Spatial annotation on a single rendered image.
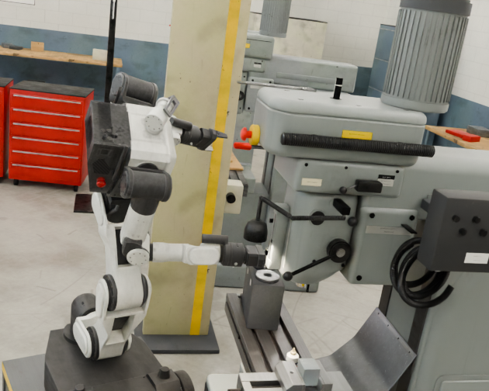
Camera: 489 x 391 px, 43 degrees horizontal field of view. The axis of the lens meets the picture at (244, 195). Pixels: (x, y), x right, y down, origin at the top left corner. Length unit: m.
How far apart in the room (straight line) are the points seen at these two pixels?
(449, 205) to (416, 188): 0.27
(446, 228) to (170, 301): 2.53
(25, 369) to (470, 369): 1.92
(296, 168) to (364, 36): 9.94
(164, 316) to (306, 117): 2.50
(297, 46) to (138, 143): 8.33
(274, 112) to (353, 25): 9.87
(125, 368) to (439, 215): 1.61
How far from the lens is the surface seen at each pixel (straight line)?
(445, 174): 1.93
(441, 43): 1.84
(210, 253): 2.20
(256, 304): 2.31
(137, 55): 10.77
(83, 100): 6.27
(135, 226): 2.10
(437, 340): 2.09
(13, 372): 3.06
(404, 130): 1.80
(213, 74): 3.50
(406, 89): 1.85
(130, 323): 2.55
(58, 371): 2.75
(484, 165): 2.01
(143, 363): 2.81
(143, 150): 2.07
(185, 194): 3.65
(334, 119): 1.71
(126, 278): 2.39
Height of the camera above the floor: 2.14
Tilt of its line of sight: 18 degrees down
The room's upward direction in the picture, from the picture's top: 8 degrees clockwise
